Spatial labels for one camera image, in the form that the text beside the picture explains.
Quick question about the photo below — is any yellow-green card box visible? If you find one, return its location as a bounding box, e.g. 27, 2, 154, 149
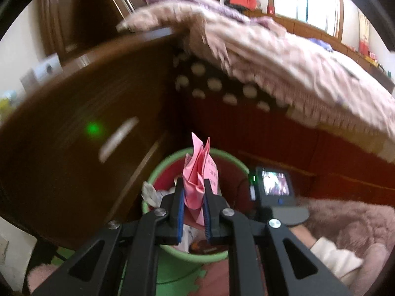
0, 91, 17, 121

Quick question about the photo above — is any brown wooden nightstand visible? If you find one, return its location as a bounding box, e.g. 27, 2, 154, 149
0, 26, 192, 250

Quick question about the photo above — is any small purple cloth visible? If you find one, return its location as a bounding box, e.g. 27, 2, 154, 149
309, 38, 332, 51

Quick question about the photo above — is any brown wooden headboard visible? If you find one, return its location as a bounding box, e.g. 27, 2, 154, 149
37, 0, 221, 59

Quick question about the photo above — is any white cardboard box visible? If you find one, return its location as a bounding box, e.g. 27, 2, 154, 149
32, 53, 61, 80

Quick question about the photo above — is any bright window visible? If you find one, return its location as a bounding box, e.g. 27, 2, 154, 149
268, 0, 343, 37

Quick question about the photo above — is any wooden window cabinet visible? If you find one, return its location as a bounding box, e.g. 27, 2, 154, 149
247, 6, 395, 90

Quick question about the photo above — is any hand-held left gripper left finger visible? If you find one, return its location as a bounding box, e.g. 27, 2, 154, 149
31, 179, 186, 296

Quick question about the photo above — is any brown polka dot blanket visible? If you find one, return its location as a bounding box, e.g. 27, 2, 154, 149
173, 51, 291, 114

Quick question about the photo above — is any pink fluffy cloth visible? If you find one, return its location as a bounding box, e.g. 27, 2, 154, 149
27, 262, 64, 293
296, 197, 395, 296

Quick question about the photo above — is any pink checked quilt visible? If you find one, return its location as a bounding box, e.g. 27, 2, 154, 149
117, 0, 395, 161

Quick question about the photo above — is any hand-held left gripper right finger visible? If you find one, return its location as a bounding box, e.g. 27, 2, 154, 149
202, 180, 352, 296

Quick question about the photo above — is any red waste bin green rim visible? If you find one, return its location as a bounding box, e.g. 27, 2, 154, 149
142, 148, 250, 264

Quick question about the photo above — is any pink paper packet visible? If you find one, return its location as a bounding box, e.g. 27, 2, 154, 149
182, 132, 220, 225

